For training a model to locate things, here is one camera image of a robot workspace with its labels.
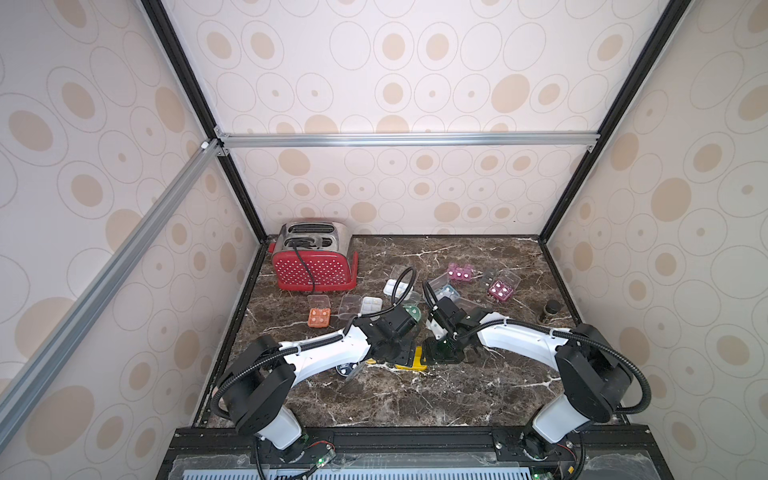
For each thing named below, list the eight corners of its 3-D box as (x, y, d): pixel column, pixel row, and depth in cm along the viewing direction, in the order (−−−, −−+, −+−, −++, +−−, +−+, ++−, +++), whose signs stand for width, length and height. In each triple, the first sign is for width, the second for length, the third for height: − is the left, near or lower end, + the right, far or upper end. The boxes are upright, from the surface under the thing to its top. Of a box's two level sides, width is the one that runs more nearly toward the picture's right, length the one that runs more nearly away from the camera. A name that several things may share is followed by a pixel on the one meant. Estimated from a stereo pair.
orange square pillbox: (303, 327, 97) (301, 323, 95) (309, 298, 104) (308, 294, 102) (328, 327, 97) (327, 323, 95) (333, 298, 104) (332, 294, 102)
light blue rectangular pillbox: (439, 304, 102) (441, 294, 98) (429, 288, 107) (430, 278, 102) (456, 298, 104) (459, 288, 99) (445, 282, 109) (448, 272, 104)
